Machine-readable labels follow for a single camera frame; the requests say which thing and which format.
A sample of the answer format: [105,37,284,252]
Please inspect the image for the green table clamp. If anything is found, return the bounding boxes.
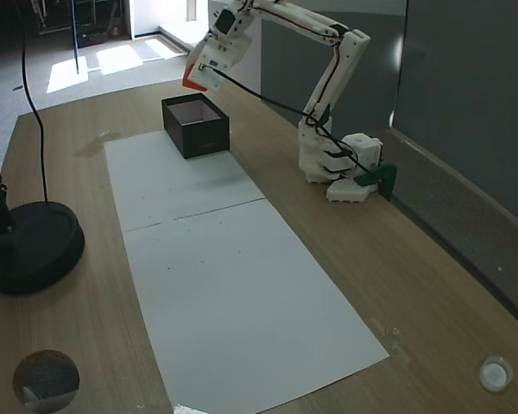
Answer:
[356,162,398,202]

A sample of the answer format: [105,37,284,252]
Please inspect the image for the gray desk partition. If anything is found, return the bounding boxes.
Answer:
[388,127,518,340]

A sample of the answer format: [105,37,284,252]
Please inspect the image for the black camera cable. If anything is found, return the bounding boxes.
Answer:
[200,63,372,176]

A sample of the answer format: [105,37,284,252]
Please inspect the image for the black lamp power cable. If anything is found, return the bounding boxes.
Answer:
[19,0,50,204]

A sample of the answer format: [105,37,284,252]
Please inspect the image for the black metal pole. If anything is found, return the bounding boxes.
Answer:
[71,0,81,75]

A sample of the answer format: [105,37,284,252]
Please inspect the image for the white paper sheet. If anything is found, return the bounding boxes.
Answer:
[103,130,268,233]
[123,198,390,410]

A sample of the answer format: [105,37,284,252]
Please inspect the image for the black round lamp base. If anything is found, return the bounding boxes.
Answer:
[0,201,86,296]

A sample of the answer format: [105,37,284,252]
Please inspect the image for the dark brown open box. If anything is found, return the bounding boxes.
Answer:
[161,95,231,161]

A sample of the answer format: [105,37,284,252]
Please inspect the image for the white round plastic cap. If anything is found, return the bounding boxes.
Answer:
[478,354,515,392]

